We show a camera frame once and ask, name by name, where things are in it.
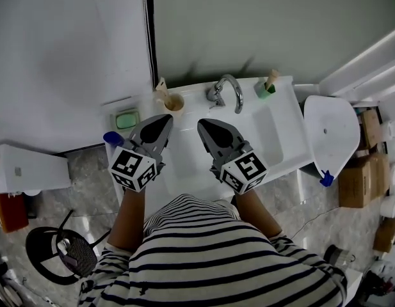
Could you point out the large cardboard box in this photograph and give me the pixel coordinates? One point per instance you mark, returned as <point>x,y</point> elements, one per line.
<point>360,181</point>

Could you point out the small cardboard box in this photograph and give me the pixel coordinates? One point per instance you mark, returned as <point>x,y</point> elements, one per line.
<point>386,235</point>

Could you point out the green cup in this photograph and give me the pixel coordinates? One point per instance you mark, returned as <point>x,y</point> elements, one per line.
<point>260,93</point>

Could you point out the beige cup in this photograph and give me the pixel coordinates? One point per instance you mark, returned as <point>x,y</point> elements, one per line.
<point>176,109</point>

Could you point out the flat cardboard box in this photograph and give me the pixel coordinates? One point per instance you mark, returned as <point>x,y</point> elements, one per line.
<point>370,128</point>

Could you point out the white low cabinet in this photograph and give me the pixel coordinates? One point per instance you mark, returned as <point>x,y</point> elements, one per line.
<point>30,171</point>

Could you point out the green soap bar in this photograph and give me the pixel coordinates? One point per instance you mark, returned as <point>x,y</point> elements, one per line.
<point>127,121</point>

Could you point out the orange-red box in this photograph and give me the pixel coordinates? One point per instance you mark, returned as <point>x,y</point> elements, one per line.
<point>13,213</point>

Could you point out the person's right forearm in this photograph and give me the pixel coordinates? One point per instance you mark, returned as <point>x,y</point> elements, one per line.
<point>256,214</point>

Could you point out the white freestanding basin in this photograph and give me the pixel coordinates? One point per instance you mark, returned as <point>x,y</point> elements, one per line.
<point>331,133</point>

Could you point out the striped long-sleeve shirt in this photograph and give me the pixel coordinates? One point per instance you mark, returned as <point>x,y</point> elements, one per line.
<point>216,261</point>

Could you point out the black round stool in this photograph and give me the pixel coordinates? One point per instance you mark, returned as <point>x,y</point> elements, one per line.
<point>82,261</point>

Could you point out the white paper roll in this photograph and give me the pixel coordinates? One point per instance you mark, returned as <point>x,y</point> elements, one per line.
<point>387,130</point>
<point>392,206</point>

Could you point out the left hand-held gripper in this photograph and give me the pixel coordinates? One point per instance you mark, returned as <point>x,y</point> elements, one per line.
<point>131,168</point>

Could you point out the blue bottle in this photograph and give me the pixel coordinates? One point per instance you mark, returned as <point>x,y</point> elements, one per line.
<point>113,137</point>

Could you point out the chrome faucet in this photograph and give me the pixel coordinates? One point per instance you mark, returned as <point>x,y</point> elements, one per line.
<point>238,94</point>

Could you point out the white stepped panel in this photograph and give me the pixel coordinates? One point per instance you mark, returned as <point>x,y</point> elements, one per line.
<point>363,69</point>

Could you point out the person's left forearm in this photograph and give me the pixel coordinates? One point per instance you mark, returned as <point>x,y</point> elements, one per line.
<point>126,222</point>

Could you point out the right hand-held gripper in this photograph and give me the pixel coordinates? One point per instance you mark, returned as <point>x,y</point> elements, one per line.
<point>243,173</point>

